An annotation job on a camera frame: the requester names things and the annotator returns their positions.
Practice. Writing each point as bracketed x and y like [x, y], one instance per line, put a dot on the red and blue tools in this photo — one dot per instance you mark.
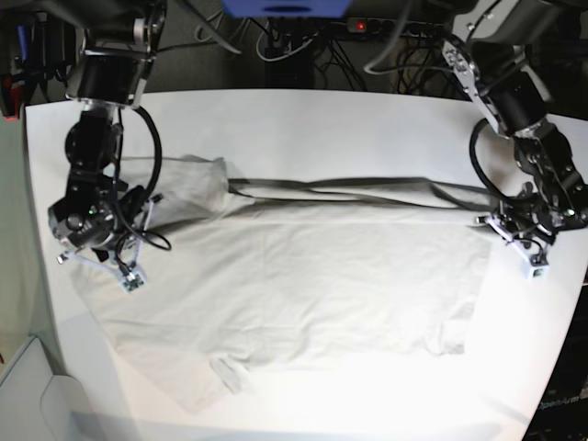
[14, 56]

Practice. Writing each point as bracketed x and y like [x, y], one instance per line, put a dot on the white t-shirt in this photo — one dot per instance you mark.
[267, 276]

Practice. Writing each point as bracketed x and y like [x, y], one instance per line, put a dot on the white plastic bin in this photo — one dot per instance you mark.
[38, 404]

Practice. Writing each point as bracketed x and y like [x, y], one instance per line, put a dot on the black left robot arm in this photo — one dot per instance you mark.
[485, 47]

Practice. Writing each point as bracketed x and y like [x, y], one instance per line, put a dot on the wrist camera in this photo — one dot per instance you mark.
[132, 281]
[534, 270]

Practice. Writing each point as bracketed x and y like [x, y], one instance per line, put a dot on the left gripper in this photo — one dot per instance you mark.
[532, 233]

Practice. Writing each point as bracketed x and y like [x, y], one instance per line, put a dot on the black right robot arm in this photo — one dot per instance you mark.
[119, 49]

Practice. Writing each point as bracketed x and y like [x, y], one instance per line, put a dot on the blue box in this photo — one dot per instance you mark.
[286, 8]

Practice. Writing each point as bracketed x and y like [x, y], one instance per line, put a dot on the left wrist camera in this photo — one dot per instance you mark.
[534, 270]

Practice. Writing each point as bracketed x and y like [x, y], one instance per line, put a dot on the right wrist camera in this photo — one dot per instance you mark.
[132, 281]

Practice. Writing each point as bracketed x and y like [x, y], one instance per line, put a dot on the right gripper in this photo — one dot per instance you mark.
[98, 238]

